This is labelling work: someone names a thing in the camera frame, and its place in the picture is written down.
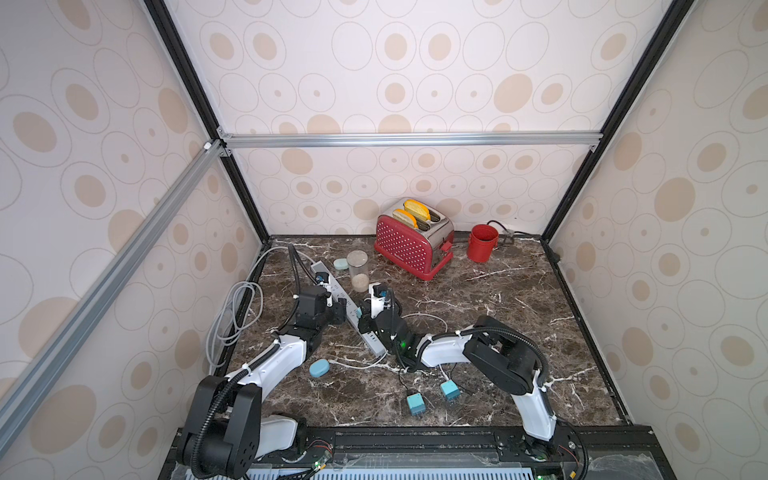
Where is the white power strip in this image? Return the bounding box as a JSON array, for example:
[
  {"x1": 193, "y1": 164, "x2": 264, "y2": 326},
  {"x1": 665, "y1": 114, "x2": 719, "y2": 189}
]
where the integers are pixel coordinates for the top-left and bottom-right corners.
[{"x1": 310, "y1": 261, "x2": 386, "y2": 357}]

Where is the clear jar with rice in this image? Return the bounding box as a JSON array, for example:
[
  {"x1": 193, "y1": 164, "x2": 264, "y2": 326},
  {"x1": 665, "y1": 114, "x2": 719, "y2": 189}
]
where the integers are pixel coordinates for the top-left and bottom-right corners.
[{"x1": 346, "y1": 250, "x2": 370, "y2": 292}]

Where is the red polka dot toaster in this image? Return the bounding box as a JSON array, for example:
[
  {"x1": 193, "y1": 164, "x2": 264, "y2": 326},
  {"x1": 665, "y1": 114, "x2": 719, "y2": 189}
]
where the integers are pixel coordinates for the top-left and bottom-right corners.
[{"x1": 374, "y1": 198, "x2": 455, "y2": 281}]

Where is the yellow toast slice back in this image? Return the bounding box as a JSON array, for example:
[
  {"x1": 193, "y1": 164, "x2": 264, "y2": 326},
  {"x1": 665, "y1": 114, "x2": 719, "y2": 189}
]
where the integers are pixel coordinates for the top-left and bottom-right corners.
[{"x1": 403, "y1": 199, "x2": 431, "y2": 221}]

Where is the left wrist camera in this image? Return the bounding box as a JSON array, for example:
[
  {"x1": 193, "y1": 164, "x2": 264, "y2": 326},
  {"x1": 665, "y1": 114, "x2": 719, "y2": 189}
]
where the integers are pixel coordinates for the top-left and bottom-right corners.
[{"x1": 315, "y1": 271, "x2": 334, "y2": 307}]

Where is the teal charger with black cable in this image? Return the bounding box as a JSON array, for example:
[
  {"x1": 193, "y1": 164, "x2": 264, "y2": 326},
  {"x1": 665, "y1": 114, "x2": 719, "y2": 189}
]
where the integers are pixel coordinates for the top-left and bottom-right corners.
[{"x1": 398, "y1": 376, "x2": 460, "y2": 416}]

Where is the red plastic cup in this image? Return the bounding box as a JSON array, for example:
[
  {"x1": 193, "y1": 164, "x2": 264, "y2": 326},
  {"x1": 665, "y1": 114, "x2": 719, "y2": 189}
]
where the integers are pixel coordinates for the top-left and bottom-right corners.
[{"x1": 467, "y1": 224, "x2": 500, "y2": 263}]

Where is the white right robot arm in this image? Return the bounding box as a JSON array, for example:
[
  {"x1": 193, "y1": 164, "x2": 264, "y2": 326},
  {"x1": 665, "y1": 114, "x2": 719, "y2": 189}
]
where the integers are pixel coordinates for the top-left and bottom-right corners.
[{"x1": 358, "y1": 298, "x2": 558, "y2": 443}]

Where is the yellow toast slice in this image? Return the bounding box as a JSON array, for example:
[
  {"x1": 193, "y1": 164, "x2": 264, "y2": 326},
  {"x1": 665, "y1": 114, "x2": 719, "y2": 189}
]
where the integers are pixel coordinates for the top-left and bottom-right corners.
[
  {"x1": 403, "y1": 199, "x2": 431, "y2": 221},
  {"x1": 392, "y1": 209, "x2": 419, "y2": 229}
]

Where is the teal charger with white cable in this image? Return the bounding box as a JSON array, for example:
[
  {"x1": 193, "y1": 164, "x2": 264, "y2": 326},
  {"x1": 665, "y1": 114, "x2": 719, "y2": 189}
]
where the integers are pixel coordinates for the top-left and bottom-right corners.
[{"x1": 326, "y1": 311, "x2": 462, "y2": 402}]

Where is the toaster black power cord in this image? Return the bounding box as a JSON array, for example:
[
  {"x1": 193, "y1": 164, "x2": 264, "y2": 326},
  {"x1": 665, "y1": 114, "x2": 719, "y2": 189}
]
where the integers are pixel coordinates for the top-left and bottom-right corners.
[{"x1": 485, "y1": 219, "x2": 541, "y2": 247}]

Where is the grey power strip cord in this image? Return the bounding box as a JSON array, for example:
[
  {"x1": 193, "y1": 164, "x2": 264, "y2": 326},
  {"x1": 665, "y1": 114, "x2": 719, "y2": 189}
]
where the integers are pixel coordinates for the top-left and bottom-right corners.
[{"x1": 205, "y1": 242, "x2": 319, "y2": 376}]

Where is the mint green earbud case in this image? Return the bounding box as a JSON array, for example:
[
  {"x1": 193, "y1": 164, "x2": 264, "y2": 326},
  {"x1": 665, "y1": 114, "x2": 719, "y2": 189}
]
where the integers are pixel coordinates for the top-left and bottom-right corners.
[{"x1": 334, "y1": 258, "x2": 349, "y2": 271}]

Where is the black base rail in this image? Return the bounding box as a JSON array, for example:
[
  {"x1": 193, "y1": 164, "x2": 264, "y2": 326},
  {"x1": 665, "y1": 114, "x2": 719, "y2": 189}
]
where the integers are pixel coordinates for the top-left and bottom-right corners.
[{"x1": 242, "y1": 426, "x2": 675, "y2": 479}]

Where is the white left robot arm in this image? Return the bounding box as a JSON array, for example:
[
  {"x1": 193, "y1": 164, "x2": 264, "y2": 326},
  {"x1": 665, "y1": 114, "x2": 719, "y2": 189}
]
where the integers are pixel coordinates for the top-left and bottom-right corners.
[{"x1": 177, "y1": 286, "x2": 347, "y2": 479}]

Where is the yellow toast slice front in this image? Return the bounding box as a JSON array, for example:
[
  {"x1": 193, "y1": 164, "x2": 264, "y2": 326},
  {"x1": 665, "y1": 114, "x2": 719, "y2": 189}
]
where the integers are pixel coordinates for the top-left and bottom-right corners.
[{"x1": 392, "y1": 209, "x2": 419, "y2": 229}]

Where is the blue earbud case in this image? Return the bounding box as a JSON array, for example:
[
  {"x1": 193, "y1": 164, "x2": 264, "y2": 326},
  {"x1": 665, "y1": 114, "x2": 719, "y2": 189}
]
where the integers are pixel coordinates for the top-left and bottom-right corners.
[{"x1": 309, "y1": 359, "x2": 330, "y2": 378}]

